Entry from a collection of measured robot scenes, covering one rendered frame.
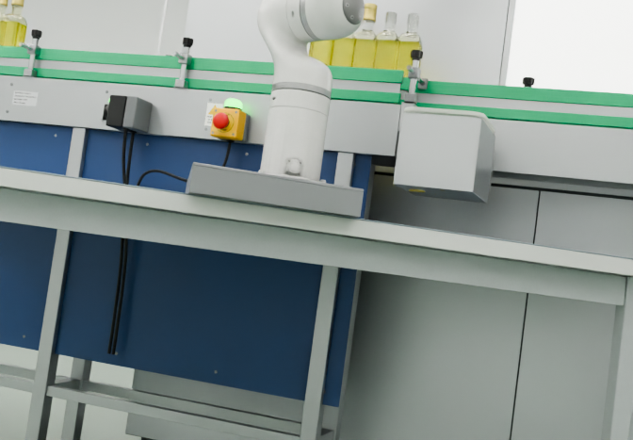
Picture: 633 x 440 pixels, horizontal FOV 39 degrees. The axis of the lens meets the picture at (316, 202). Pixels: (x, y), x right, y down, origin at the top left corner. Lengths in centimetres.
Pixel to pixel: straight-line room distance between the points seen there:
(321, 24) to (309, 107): 17
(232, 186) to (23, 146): 105
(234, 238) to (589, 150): 87
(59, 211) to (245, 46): 107
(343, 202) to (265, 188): 15
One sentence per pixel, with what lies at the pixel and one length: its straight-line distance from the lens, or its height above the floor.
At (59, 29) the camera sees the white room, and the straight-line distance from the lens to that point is 669.
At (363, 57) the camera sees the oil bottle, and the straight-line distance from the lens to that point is 232.
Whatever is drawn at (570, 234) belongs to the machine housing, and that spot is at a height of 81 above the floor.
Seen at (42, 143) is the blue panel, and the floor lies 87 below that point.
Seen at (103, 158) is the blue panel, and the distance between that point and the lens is 244.
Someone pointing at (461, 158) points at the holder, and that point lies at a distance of 190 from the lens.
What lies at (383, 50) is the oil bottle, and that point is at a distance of 231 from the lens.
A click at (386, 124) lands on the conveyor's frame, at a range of 214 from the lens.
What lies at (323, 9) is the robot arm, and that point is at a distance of 179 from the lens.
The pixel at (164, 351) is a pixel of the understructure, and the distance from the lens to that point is 232.
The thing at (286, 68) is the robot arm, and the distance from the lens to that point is 180.
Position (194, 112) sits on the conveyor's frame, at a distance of 231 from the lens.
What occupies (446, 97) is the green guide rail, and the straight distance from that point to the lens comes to 224.
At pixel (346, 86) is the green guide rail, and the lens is 220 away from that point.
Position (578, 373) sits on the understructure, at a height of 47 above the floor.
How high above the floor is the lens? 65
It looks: 4 degrees up
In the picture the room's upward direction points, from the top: 8 degrees clockwise
